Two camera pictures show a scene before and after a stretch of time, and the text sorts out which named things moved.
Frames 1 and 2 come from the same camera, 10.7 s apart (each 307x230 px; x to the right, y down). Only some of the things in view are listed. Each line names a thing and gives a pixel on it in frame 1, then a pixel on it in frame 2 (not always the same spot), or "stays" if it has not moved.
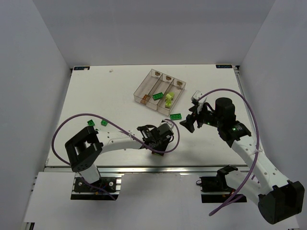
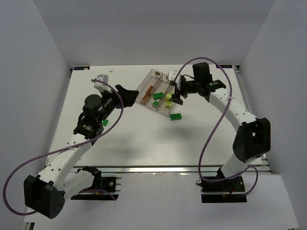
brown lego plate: [161, 154] to [149, 90]
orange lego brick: [143, 100] stays
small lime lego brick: [168, 104] stays
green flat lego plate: [175, 116] stays
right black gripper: [194, 120] to [182, 88]
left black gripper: [158, 146] to [120, 97]
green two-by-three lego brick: [158, 96] stays
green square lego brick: [104, 122] stays
